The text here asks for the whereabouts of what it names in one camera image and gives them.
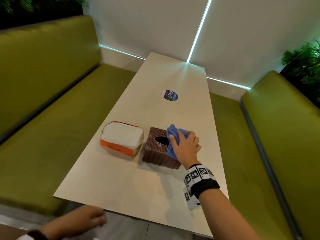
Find person's right hand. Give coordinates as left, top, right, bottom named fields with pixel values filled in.
left=169, top=130, right=202, bottom=170

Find level white light strip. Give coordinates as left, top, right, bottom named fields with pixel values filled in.
left=206, top=76, right=251, bottom=91
left=98, top=44, right=146, bottom=61

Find round purple sticker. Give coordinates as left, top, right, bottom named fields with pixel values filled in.
left=161, top=90, right=179, bottom=101

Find black marker wristband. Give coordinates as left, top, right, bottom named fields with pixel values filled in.
left=26, top=229, right=49, bottom=240
left=183, top=163, right=220, bottom=200

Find brown woven tissue box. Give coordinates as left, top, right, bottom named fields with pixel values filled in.
left=142, top=127, right=182, bottom=170

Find green upholstered bench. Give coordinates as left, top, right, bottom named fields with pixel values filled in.
left=0, top=15, right=137, bottom=218
left=209, top=70, right=320, bottom=240

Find upright white light strip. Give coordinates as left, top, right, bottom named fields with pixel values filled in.
left=186, top=0, right=213, bottom=63

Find person's left hand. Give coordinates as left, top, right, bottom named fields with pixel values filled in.
left=41, top=205, right=108, bottom=240

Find green leafy plants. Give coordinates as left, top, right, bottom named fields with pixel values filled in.
left=0, top=0, right=88, bottom=14
left=281, top=40, right=320, bottom=103

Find orange plastic tissue pack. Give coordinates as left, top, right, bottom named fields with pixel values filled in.
left=100, top=121, right=145, bottom=157

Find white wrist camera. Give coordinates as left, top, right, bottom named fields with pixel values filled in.
left=182, top=186, right=202, bottom=211

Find person's right forearm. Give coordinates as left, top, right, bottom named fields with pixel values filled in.
left=199, top=188, right=260, bottom=240

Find blue cleaning cloth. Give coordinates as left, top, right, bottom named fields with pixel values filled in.
left=166, top=124, right=190, bottom=162

